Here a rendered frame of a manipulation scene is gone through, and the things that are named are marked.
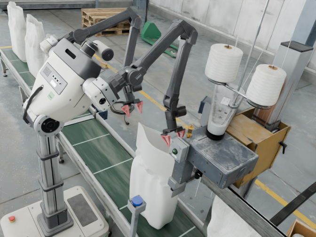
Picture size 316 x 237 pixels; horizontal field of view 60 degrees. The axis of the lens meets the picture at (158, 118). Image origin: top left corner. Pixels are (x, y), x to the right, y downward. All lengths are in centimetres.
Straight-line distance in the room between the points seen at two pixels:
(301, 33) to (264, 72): 485
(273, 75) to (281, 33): 553
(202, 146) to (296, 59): 60
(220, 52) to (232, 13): 614
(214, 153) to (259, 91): 34
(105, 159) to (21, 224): 82
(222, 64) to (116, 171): 142
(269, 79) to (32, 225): 185
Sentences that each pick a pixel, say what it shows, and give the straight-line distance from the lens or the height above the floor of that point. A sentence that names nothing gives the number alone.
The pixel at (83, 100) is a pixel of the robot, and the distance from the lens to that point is 145.
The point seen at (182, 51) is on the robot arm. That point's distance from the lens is 149.
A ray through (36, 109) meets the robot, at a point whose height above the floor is 128.
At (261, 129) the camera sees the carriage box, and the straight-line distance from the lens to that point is 155.
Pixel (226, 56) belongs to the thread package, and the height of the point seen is 167.
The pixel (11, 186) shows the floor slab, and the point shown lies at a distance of 296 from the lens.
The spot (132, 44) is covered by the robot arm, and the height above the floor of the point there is 149.
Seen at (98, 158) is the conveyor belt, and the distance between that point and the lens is 255.
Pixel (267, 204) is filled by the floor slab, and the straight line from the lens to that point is 313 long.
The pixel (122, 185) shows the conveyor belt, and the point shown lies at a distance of 233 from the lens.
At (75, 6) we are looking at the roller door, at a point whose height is 6.
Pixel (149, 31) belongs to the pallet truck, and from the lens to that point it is 685.
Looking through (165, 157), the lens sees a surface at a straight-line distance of 166.
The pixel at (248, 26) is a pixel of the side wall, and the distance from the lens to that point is 724.
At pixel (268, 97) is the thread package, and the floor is 158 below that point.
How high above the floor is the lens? 210
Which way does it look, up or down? 33 degrees down
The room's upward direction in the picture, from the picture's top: 9 degrees clockwise
